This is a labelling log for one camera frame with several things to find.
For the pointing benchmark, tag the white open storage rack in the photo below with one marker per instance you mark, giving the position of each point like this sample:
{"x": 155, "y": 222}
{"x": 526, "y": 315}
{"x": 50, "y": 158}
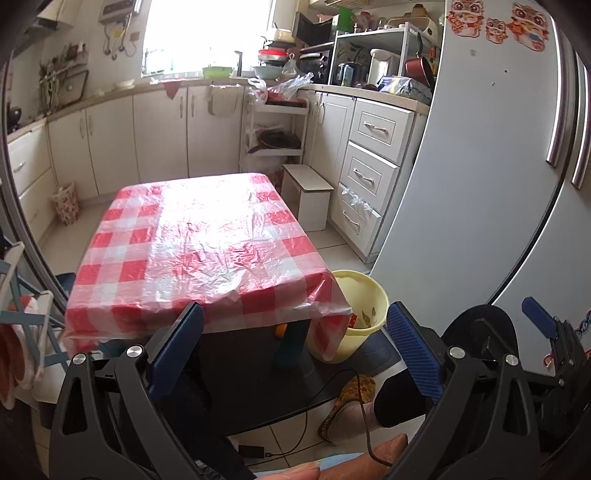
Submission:
{"x": 291, "y": 117}

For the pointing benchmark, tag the floral fabric basket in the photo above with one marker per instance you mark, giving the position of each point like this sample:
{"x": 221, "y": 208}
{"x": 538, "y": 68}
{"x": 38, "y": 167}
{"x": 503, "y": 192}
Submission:
{"x": 66, "y": 204}

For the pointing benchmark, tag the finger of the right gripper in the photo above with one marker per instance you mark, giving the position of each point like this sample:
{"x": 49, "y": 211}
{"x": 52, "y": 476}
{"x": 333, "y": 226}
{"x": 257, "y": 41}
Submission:
{"x": 540, "y": 318}

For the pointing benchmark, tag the white step stool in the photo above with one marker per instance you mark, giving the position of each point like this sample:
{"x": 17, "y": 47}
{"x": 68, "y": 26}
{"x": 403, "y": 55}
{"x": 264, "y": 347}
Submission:
{"x": 307, "y": 194}

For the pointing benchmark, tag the clear plastic bag on handle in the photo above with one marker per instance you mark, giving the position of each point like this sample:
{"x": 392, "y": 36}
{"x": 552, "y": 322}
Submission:
{"x": 354, "y": 201}

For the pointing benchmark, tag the white refrigerator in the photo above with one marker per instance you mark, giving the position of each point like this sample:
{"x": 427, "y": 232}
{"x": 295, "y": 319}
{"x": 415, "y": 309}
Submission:
{"x": 497, "y": 207}

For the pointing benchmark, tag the colourful knitted slipper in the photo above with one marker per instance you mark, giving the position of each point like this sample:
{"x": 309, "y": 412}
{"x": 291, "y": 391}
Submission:
{"x": 358, "y": 391}

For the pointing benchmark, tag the white kitchen cabinets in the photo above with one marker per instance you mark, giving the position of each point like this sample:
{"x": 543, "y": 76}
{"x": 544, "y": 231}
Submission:
{"x": 364, "y": 140}

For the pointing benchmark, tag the person's left hand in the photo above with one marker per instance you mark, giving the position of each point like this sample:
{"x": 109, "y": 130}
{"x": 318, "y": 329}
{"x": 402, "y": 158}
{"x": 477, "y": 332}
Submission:
{"x": 359, "y": 467}

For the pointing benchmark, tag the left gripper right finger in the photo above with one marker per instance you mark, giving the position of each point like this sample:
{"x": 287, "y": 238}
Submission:
{"x": 411, "y": 340}

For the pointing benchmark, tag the yellow trash bucket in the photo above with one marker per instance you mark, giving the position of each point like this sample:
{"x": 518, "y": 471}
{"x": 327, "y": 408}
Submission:
{"x": 369, "y": 302}

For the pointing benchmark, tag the red white checkered tablecloth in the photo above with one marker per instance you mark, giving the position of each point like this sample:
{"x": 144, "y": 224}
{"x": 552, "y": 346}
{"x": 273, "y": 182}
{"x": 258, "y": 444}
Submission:
{"x": 227, "y": 243}

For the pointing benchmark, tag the red cartoon fridge stickers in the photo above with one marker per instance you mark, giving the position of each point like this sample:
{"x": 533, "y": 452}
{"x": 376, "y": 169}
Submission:
{"x": 526, "y": 24}

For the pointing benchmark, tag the black frying pan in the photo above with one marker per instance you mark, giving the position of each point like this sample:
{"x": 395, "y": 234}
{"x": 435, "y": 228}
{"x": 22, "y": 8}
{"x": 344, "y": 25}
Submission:
{"x": 274, "y": 139}

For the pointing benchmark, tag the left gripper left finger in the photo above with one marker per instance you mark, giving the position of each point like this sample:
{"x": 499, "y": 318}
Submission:
{"x": 169, "y": 350}

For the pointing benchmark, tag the green bowl at sink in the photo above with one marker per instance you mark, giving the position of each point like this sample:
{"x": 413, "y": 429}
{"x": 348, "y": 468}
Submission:
{"x": 217, "y": 72}

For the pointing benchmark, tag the red white plush cushion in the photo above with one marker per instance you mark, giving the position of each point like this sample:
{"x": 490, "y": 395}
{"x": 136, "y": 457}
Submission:
{"x": 23, "y": 345}

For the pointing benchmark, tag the long orange peel piece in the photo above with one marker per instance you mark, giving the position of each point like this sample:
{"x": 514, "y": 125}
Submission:
{"x": 280, "y": 330}

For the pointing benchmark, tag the black microwave oven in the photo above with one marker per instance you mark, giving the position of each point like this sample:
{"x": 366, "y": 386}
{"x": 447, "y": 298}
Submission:
{"x": 316, "y": 60}

